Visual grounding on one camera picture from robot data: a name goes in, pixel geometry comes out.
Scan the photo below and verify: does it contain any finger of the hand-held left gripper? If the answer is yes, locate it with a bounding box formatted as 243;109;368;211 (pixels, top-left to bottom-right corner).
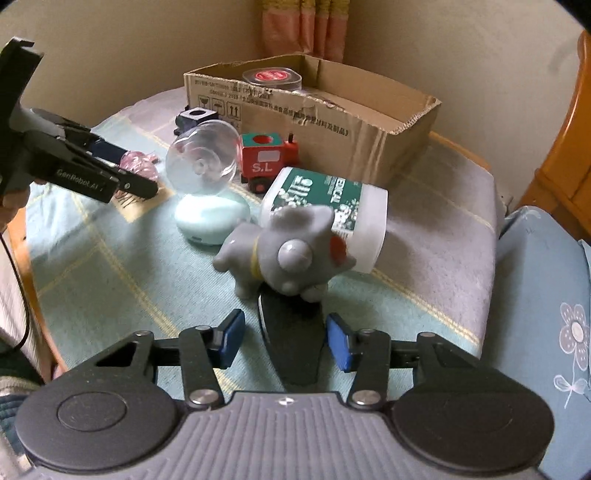
92;159;160;200
59;117;131;162

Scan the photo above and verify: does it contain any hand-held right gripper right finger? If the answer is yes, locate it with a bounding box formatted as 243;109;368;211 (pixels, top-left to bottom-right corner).
325;313;494;411

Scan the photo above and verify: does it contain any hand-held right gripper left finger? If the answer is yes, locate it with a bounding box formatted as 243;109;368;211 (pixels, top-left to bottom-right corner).
95;308;246;411

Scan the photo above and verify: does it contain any pink glass ornament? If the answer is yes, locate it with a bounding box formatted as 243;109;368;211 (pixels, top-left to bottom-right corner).
119;150;160;183

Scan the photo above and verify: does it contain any dark blue wooden toy block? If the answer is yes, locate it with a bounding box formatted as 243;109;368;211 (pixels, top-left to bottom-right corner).
174;107;219;138

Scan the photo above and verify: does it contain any grey elephant figurine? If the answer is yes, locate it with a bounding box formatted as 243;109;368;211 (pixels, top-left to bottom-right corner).
213;204;358;303

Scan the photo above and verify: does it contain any white bottle with green label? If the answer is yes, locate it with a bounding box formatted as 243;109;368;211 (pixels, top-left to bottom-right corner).
259;166;389;273

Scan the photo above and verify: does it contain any red wooden toy train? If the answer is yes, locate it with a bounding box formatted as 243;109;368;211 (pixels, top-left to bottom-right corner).
238;131;303;195

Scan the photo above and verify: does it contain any cardboard box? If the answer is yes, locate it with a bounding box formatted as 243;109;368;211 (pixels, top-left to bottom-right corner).
184;53;443;188

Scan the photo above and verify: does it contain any person's left hand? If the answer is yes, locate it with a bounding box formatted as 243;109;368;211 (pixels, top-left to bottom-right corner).
0;187;29;232

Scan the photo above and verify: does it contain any person's clothing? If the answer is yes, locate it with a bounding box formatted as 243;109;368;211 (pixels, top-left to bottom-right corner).
0;249;51;462

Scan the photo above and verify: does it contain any round wooden table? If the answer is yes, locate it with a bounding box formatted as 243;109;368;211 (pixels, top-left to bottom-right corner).
9;131;492;384

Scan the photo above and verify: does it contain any clear jar with red lid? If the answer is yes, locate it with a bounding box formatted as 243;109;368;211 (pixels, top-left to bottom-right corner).
241;65;303;93

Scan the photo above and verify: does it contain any blue floral cushion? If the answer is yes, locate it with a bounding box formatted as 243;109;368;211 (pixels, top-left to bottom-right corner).
480;205;591;480

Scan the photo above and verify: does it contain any pink curtain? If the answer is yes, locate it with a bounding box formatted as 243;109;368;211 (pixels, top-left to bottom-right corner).
261;0;352;63

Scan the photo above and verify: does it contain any wooden chair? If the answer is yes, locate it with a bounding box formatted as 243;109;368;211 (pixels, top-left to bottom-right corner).
517;32;591;241

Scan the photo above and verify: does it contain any black cable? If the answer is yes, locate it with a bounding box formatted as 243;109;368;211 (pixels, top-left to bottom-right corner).
0;228;31;356

